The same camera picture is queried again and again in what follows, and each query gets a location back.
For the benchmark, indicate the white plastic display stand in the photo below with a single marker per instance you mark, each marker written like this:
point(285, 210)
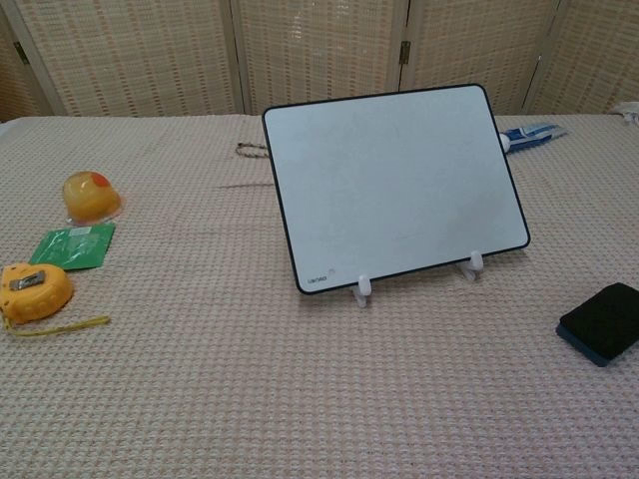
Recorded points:
point(363, 289)

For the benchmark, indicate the yellow tape measure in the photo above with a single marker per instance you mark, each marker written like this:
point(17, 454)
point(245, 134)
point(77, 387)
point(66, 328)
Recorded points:
point(35, 289)

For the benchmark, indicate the woven folding screen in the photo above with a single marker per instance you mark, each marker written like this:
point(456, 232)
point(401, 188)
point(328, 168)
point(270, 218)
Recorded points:
point(319, 50)

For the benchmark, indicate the white object at table edge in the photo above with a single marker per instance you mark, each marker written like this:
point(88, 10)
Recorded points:
point(630, 111)

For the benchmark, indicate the blue white plastic package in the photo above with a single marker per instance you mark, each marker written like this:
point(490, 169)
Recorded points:
point(536, 136)

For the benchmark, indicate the beige waffle tablecloth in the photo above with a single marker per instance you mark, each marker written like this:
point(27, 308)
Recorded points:
point(199, 374)

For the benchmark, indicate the orange fruit jelly cup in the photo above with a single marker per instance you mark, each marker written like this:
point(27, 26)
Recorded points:
point(90, 197)

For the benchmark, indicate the green foil sachet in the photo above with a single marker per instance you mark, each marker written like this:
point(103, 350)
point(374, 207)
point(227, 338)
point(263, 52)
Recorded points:
point(72, 244)

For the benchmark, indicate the black and blue eraser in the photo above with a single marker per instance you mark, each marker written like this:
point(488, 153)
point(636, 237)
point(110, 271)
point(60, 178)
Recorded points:
point(601, 324)

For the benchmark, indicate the white board with black frame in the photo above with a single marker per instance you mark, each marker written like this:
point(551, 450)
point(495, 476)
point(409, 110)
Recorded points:
point(394, 189)

